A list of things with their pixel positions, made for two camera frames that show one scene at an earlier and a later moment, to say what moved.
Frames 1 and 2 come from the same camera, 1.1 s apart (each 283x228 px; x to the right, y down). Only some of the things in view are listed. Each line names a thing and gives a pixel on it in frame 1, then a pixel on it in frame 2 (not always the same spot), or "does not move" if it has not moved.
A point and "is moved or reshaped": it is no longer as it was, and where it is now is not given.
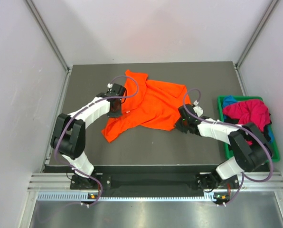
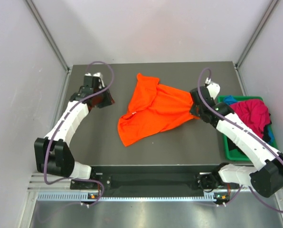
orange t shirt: [155, 106] is moved or reshaped
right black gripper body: [182, 125] -> [195, 111]
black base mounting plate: [154, 181] does not move
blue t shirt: [229, 100] does not move
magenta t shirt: [250, 111] does not move
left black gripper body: [116, 112] -> [104, 99]
